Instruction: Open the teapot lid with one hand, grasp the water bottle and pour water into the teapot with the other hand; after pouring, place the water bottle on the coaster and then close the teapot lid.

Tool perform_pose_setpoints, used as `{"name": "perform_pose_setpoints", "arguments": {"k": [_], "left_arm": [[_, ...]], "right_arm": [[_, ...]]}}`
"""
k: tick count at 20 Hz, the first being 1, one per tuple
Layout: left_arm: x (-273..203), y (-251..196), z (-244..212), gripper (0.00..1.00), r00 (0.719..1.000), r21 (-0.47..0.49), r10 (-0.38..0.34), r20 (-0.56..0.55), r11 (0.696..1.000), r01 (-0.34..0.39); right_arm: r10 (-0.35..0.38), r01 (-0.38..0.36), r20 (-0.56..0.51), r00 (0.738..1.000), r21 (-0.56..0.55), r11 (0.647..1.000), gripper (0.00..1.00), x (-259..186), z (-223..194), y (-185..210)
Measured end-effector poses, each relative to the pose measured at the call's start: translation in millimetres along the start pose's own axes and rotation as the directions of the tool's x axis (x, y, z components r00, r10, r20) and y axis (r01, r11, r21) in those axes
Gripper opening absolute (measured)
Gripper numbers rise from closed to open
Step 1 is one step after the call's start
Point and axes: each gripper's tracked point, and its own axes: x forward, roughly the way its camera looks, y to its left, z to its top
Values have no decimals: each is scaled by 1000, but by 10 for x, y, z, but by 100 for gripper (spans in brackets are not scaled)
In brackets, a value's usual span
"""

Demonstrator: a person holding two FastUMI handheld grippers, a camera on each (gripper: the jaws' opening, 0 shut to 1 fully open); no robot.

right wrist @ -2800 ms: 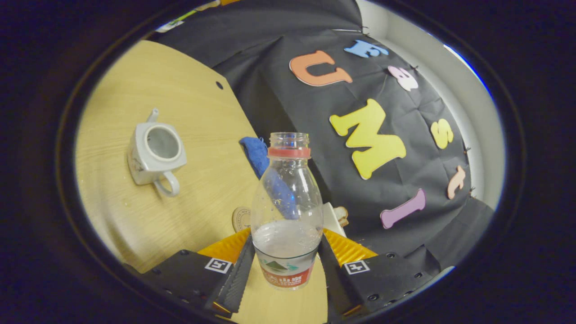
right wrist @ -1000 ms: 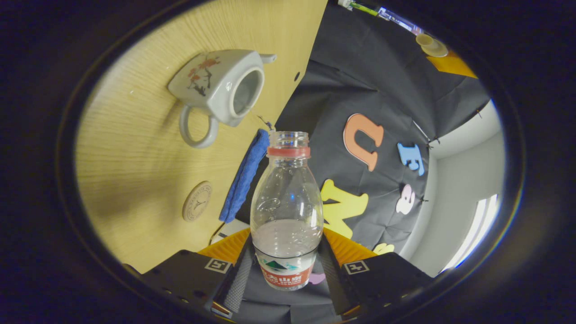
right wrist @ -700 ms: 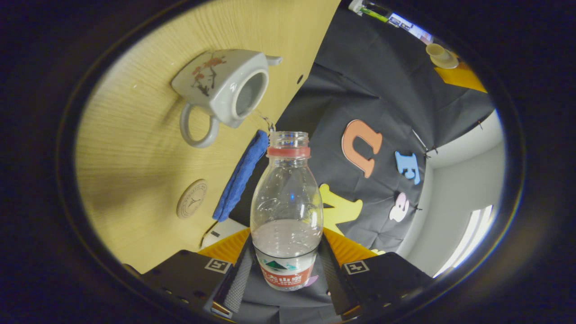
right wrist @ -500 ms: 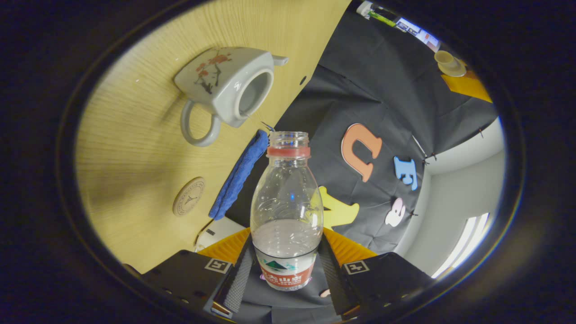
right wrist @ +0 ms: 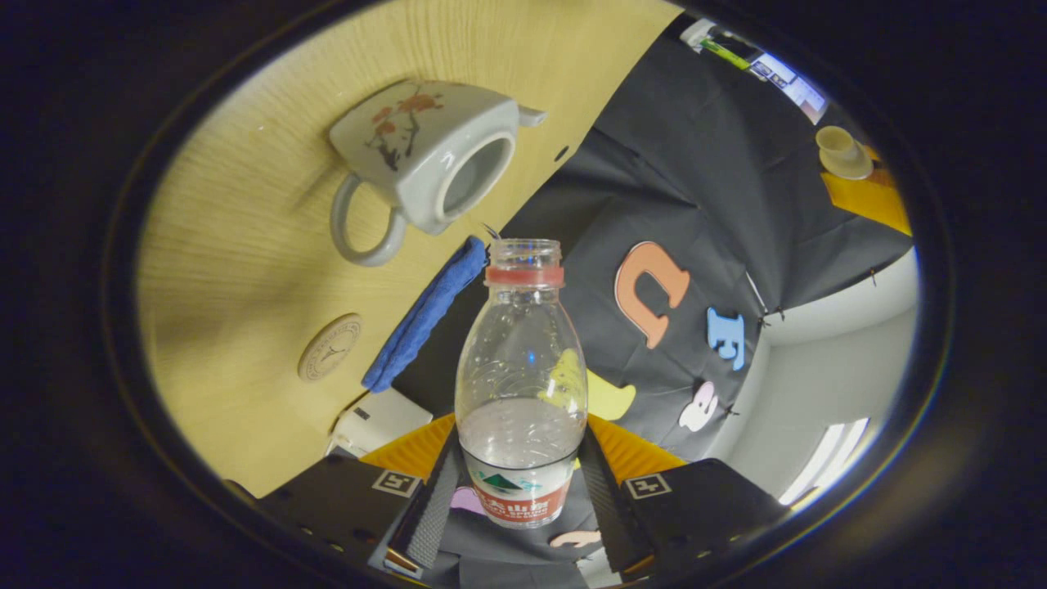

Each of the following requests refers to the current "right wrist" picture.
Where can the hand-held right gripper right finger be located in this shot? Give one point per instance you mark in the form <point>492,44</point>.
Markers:
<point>605,507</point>

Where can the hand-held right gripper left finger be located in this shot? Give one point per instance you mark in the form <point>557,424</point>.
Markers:
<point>433,507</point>

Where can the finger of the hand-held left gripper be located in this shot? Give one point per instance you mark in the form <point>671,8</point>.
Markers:
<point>871,204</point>

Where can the white teacup lid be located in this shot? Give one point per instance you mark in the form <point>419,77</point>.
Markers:
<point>842,151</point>

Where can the clear water bottle red label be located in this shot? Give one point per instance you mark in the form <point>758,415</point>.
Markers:
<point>521,368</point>

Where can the round wooden coaster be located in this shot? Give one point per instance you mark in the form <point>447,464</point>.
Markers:
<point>330,348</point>

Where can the white teacup with floral print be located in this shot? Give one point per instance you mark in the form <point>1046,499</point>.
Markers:
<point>425,155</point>

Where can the green bottle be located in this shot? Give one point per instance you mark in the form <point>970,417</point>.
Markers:
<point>730,53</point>

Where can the white toaster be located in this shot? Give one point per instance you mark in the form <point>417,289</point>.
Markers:
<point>380,419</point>

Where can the computer screen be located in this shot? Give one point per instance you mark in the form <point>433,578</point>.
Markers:
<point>789,82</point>

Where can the blue towel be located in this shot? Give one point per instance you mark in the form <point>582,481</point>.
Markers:
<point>425,315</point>

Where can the ceiling light panel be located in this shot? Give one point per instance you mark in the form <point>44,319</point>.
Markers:
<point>822,462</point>

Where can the white side table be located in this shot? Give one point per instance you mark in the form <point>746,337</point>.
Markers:
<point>695,31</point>

